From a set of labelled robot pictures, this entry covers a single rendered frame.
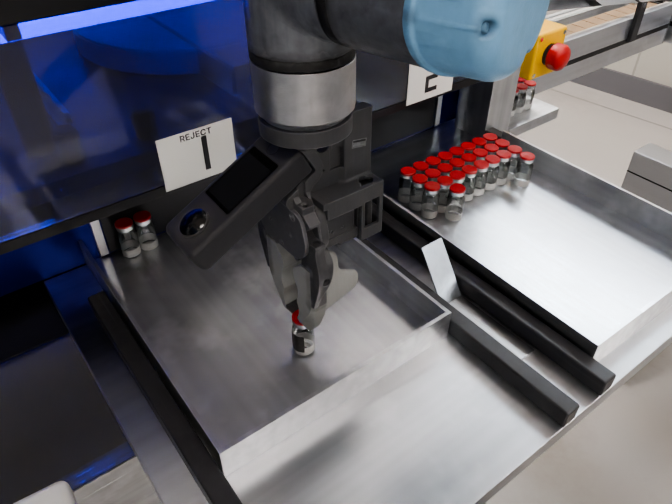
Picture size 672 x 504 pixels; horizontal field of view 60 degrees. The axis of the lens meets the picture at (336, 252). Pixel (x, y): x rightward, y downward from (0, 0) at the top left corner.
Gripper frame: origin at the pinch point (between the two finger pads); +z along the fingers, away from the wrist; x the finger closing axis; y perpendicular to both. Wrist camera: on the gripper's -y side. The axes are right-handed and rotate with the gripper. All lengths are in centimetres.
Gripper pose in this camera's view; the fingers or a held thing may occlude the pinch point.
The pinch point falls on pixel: (296, 314)
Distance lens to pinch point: 55.5
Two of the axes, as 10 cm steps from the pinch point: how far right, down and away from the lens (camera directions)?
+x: -6.0, -4.9, 6.3
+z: 0.1, 7.8, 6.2
